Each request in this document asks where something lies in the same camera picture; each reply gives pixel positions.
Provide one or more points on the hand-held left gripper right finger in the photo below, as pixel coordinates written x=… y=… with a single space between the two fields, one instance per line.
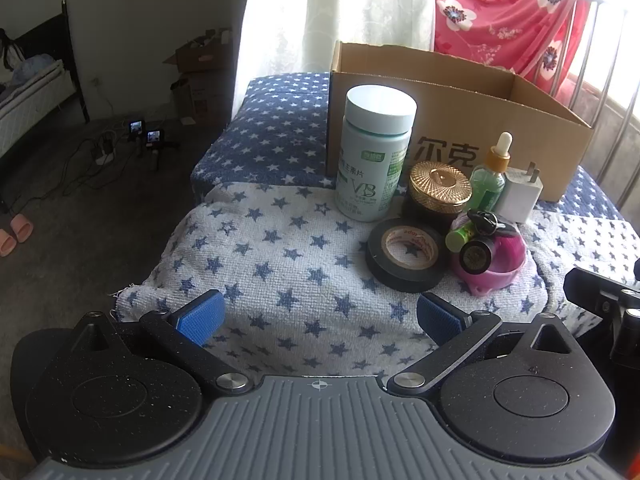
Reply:
x=440 y=317

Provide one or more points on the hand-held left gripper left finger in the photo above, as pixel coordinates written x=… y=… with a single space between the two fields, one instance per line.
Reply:
x=202 y=317

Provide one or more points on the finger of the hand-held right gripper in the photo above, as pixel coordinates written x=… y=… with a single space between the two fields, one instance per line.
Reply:
x=587 y=287

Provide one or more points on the pink plastic bowl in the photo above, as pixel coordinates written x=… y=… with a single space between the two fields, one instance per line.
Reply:
x=492 y=280

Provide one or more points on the small black bottle gold cap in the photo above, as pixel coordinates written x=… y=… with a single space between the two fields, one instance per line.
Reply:
x=475 y=255

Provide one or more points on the black tape roll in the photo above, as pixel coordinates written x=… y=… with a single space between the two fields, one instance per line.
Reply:
x=380 y=265

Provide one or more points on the small green tube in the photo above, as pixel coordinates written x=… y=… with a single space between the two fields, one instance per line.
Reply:
x=457 y=237

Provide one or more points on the black key fob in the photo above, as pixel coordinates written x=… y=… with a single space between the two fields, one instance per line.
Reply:
x=482 y=221

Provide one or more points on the white charger plug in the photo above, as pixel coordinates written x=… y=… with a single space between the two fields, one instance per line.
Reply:
x=517 y=200

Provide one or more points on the black jar with gold lid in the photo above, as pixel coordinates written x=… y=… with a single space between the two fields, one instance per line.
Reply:
x=440 y=185

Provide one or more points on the green dropper bottle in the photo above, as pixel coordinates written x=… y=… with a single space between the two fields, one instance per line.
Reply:
x=487 y=180

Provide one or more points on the white pill bottle green label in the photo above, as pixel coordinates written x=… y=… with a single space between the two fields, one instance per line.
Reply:
x=375 y=125

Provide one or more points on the brown cardboard box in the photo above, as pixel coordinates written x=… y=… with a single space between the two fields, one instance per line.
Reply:
x=205 y=97
x=450 y=110

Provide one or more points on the white power strip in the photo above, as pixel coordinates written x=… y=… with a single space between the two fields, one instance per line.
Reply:
x=105 y=152

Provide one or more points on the patchwork star blanket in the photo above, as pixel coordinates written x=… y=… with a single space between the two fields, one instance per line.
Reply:
x=280 y=130

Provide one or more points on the pink slipper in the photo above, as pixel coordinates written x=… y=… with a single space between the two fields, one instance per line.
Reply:
x=7 y=242
x=21 y=226

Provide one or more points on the closed brown cardboard box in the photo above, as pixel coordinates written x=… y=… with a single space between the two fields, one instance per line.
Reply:
x=205 y=97

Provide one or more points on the open cardboard box with clutter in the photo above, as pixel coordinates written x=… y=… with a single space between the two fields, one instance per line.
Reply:
x=200 y=52

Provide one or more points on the pink floral cloth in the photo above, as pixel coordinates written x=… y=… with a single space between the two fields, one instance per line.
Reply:
x=500 y=25

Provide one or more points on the pale blue cloth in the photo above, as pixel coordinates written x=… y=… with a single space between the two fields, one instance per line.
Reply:
x=32 y=67

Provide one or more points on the white patterned curtain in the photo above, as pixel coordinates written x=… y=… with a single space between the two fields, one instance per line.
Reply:
x=350 y=10

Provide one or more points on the small camera on tripod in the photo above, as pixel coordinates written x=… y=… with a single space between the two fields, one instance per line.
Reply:
x=153 y=137
x=136 y=128

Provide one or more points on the bed with dark frame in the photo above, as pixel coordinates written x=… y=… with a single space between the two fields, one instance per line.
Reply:
x=30 y=105

